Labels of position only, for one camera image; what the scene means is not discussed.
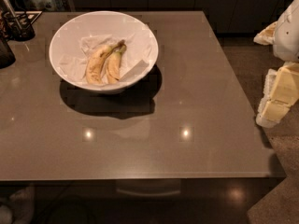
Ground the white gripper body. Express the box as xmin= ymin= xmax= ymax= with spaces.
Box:
xmin=273 ymin=0 xmax=299 ymax=63

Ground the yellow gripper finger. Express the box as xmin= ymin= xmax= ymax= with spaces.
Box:
xmin=256 ymin=62 xmax=299 ymax=128
xmin=253 ymin=21 xmax=277 ymax=46

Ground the yellow banana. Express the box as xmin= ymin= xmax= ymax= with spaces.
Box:
xmin=106 ymin=45 xmax=126 ymax=84
xmin=85 ymin=45 xmax=113 ymax=85

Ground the white ceramic bowl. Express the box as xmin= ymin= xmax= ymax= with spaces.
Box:
xmin=49 ymin=11 xmax=159 ymax=94

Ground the white paper napkin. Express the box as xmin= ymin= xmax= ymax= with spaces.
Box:
xmin=59 ymin=32 xmax=156 ymax=86

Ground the dark round container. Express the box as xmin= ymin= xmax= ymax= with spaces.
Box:
xmin=0 ymin=36 xmax=16 ymax=68

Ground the white stick in holder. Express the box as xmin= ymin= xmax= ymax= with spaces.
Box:
xmin=3 ymin=0 xmax=21 ymax=30

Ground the black wire pen holder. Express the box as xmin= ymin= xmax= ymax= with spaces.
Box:
xmin=4 ymin=11 xmax=36 ymax=41

